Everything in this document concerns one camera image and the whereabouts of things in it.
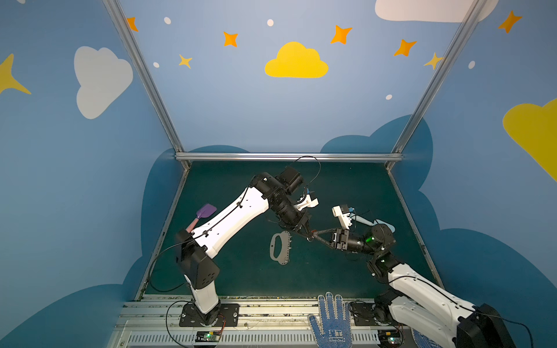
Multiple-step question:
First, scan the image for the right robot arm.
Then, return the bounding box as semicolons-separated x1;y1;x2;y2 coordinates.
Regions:
311;222;515;347

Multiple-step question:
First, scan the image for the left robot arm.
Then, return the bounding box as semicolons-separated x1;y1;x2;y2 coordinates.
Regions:
176;167;319;321

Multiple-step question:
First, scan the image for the light blue toy shovel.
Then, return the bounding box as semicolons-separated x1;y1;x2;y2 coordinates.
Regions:
349;213;396;233

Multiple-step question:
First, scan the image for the purple pink toy shovel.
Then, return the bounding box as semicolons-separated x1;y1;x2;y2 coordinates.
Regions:
186;204;217;232

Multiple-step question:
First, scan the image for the blue dotted work glove left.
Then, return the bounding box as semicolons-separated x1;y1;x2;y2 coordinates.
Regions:
308;291;352;348

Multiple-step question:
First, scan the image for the blue dotted work glove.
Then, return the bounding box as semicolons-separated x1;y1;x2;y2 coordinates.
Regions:
308;291;352;348
411;329;437;348

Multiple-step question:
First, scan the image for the right controller board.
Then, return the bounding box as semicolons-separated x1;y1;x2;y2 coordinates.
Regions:
378;331;404;348

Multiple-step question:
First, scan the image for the controller board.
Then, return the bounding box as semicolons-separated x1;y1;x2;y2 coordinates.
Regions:
195;331;221;345
378;331;404;348

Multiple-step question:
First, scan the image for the blue dotted work glove right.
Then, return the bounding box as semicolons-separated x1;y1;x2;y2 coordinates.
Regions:
411;329;437;348

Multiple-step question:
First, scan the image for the left controller board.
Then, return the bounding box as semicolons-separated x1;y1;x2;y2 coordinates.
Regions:
195;331;221;345

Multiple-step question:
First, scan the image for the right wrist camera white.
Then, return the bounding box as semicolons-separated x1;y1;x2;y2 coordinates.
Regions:
332;204;352;230

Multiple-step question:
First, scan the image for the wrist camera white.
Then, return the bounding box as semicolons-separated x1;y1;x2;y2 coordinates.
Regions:
295;194;319;211
332;204;352;230

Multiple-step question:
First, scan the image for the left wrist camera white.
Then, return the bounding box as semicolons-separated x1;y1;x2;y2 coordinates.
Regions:
295;194;319;211

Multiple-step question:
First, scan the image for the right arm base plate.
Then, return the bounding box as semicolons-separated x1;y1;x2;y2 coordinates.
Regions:
349;301;391;326

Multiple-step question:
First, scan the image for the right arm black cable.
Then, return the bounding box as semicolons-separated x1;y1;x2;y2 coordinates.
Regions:
386;273;535;348

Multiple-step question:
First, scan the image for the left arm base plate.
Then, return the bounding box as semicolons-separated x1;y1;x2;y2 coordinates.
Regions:
179;303;240;328

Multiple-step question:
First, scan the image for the aluminium frame rear bar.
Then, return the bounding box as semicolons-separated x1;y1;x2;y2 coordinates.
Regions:
175;152;403;162

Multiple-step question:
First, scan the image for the front aluminium rail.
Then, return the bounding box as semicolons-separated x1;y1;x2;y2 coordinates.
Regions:
106;298;484;348

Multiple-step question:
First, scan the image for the aluminium frame right post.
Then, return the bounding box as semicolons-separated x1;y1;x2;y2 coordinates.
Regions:
385;0;488;173

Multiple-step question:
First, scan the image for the aluminium frame post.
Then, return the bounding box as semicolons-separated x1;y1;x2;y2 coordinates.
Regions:
385;0;488;173
102;0;184;155

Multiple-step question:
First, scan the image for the aluminium frame left post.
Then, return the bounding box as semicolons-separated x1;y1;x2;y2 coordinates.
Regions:
102;0;184;155

